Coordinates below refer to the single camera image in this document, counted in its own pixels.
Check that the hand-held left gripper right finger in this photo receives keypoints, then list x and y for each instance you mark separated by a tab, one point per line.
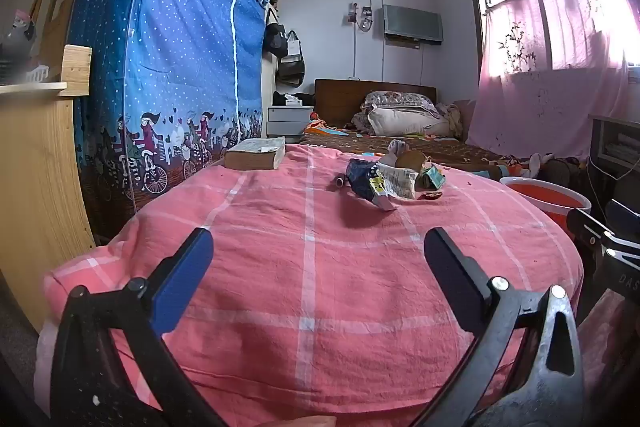
450	274

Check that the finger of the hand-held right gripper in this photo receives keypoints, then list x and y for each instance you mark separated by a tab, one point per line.
625	214
590	229

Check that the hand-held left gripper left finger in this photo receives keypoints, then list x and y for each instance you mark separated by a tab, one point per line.
185	277

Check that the orange bucket with white rim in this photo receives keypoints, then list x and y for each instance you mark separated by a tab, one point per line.
545	202

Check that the white printed wrapper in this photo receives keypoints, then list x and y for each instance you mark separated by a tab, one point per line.
395	184

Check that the blue snack packet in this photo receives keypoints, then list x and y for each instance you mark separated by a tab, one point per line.
360	179

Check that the dark mesh cloth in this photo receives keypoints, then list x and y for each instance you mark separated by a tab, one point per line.
562	169

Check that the dark desk shelf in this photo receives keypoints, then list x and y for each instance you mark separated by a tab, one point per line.
617	142

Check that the brown nutshell piece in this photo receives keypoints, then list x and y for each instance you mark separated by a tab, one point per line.
430	195

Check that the small green snack packet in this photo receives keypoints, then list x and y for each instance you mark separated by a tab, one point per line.
432	177

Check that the pink checked blanket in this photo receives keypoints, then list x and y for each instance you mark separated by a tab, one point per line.
300	282

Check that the colourful patchwork quilt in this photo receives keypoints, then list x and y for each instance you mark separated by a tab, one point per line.
450	152

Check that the pink curtain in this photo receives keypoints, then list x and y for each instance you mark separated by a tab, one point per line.
540	107

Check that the grey sock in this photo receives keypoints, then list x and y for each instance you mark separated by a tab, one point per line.
396	148

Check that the thick old book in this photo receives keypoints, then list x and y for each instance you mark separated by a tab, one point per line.
255	154

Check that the small grey cap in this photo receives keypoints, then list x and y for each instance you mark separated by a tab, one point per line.
340	181

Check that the cream bundled blanket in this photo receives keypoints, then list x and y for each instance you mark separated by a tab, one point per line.
450	117

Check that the cream pillow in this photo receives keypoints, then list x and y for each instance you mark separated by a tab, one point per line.
405	122

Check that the patterned pillow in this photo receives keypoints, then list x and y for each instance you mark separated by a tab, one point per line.
400	101

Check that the white nightstand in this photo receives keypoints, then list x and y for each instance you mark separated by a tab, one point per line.
287	122

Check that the tissue box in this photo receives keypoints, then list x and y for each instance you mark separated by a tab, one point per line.
292	101

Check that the dark wooden headboard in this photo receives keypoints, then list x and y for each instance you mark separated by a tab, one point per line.
340	99

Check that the grey hanging tote bag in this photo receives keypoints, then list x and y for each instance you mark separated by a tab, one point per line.
291	67

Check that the blue dotted fabric wardrobe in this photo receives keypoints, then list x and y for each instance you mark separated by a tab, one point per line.
175	32

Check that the black hanging bag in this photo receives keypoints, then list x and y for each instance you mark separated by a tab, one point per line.
275	39

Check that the wooden bunk frame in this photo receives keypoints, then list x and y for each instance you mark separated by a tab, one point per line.
35	187

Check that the wall-mounted grey television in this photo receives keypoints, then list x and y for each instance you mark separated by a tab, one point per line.
412	23

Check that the wall socket with plugs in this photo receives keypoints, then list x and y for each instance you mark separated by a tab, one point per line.
361	14

